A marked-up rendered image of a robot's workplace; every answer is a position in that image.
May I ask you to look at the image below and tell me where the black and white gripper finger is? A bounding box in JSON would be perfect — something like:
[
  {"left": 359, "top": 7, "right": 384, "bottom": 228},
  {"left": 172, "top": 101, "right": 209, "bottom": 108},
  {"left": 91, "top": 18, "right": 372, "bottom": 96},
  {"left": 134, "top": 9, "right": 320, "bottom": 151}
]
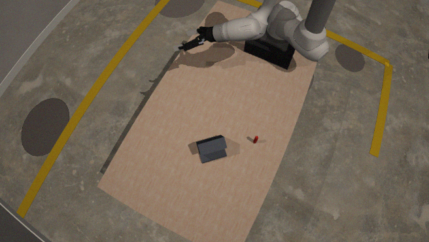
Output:
[
  {"left": 186, "top": 27, "right": 208, "bottom": 36},
  {"left": 173, "top": 33, "right": 204, "bottom": 51}
]

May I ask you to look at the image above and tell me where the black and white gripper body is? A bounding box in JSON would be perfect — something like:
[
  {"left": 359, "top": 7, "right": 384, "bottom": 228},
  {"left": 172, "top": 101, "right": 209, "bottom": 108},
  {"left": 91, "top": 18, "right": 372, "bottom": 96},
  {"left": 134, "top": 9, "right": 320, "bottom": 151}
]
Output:
[{"left": 199, "top": 27, "right": 216, "bottom": 43}]

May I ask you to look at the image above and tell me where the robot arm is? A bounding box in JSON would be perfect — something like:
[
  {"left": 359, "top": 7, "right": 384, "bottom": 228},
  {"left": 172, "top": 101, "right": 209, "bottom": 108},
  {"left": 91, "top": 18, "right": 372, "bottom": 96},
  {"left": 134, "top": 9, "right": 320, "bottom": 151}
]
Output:
[{"left": 213, "top": 0, "right": 336, "bottom": 61}]

